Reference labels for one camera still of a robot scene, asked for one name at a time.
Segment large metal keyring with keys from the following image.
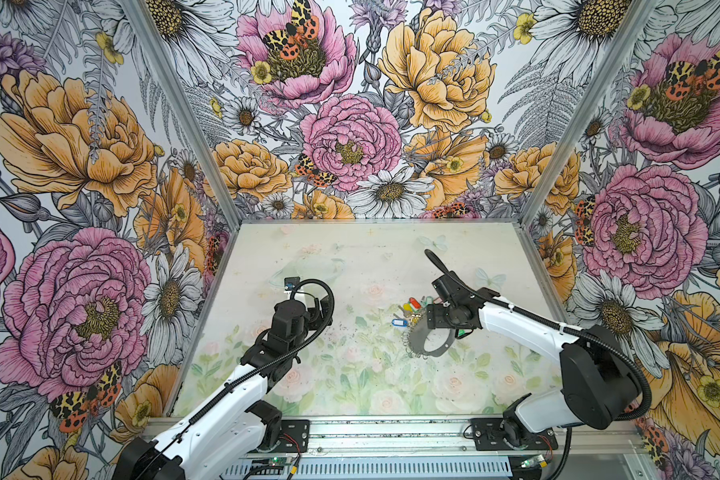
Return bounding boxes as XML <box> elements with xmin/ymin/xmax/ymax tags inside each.
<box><xmin>391</xmin><ymin>296</ymin><xmax>456</xmax><ymax>358</ymax></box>

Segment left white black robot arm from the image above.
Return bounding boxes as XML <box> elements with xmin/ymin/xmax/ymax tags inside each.
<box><xmin>113</xmin><ymin>294</ymin><xmax>335</xmax><ymax>479</ymax></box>

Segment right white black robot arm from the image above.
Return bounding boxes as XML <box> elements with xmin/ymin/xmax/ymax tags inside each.
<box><xmin>425</xmin><ymin>279</ymin><xmax>652</xmax><ymax>449</ymax></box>

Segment green circuit board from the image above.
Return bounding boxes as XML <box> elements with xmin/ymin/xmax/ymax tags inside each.
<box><xmin>244</xmin><ymin>457</ymin><xmax>297</xmax><ymax>479</ymax></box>

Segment white vented panel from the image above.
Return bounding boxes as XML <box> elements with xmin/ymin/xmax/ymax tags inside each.
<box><xmin>216</xmin><ymin>456</ymin><xmax>513</xmax><ymax>479</ymax></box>

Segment left black corrugated cable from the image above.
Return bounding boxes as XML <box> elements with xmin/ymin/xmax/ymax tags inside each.
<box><xmin>182</xmin><ymin>277</ymin><xmax>336</xmax><ymax>427</ymax></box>

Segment black corrugated cable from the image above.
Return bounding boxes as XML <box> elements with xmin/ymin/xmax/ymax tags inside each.
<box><xmin>424</xmin><ymin>248</ymin><xmax>654</xmax><ymax>421</ymax></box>
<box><xmin>182</xmin><ymin>277</ymin><xmax>336</xmax><ymax>427</ymax></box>

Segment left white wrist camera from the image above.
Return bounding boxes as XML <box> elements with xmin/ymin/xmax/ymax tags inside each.
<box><xmin>284</xmin><ymin>276</ymin><xmax>305</xmax><ymax>301</ymax></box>

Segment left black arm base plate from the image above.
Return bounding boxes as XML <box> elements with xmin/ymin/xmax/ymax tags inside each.
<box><xmin>258</xmin><ymin>419</ymin><xmax>311</xmax><ymax>453</ymax></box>

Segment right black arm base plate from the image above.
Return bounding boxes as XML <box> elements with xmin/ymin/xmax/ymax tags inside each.
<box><xmin>462</xmin><ymin>417</ymin><xmax>558</xmax><ymax>451</ymax></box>

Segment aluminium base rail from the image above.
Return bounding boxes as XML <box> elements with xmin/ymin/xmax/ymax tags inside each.
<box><xmin>134</xmin><ymin>412</ymin><xmax>646</xmax><ymax>463</ymax></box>

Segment right black corrugated cable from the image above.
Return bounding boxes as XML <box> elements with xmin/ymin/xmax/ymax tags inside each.
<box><xmin>424</xmin><ymin>248</ymin><xmax>654</xmax><ymax>421</ymax></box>

